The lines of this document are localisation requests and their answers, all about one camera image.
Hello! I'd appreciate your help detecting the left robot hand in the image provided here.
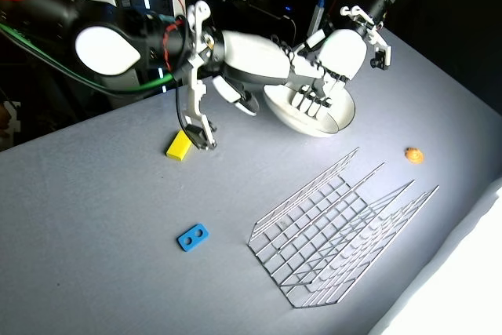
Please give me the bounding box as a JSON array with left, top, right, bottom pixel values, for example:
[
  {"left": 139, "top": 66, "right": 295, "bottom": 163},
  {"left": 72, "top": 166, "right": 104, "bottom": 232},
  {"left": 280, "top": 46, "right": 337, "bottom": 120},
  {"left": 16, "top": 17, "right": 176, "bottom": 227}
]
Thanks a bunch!
[{"left": 292, "top": 30, "right": 368, "bottom": 118}]

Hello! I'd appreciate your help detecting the orange swirl cookie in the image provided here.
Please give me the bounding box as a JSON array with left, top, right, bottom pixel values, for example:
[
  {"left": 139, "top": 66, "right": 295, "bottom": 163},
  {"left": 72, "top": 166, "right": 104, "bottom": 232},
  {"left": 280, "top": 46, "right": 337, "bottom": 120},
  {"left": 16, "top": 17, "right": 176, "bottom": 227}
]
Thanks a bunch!
[{"left": 405, "top": 147, "right": 425, "bottom": 165}]

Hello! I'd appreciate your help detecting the yellow rectangular block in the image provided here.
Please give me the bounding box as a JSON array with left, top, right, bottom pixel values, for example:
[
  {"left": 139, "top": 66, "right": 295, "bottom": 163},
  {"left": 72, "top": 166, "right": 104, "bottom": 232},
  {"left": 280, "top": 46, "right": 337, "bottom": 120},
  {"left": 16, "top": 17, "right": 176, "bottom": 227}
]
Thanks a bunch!
[{"left": 166, "top": 129, "right": 194, "bottom": 162}]

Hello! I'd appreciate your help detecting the blue block with two holes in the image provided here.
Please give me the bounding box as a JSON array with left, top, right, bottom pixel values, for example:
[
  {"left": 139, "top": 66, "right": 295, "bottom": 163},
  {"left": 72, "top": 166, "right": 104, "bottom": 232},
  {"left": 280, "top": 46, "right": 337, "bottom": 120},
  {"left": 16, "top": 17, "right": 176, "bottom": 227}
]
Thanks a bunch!
[{"left": 176, "top": 224, "right": 210, "bottom": 253}]

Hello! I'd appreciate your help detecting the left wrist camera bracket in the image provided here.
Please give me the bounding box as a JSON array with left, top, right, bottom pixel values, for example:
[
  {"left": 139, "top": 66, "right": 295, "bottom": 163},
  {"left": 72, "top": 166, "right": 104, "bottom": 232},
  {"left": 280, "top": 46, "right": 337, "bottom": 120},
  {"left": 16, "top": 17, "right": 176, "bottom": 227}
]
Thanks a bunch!
[{"left": 340, "top": 5, "right": 393, "bottom": 71}]

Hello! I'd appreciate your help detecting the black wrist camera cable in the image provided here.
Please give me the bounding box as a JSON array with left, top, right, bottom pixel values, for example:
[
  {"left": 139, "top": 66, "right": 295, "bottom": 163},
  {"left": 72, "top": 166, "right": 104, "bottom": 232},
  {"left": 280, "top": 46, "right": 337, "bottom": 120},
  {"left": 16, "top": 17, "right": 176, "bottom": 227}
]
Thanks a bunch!
[{"left": 175, "top": 83, "right": 197, "bottom": 144}]

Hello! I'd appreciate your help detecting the silver wire dish rack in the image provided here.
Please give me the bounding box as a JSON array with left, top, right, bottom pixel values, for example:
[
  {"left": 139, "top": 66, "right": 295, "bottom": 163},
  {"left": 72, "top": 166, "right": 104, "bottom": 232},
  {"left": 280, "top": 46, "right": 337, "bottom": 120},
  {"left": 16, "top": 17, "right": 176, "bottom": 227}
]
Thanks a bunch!
[{"left": 246, "top": 147, "right": 440, "bottom": 308}]

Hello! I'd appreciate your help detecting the green cable on right arm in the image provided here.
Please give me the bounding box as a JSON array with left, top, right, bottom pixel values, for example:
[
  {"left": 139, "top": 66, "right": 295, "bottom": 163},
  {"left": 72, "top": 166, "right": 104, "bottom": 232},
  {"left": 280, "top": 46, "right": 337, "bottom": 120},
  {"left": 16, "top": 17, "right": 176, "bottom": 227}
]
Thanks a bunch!
[{"left": 0, "top": 23, "right": 176, "bottom": 96}]

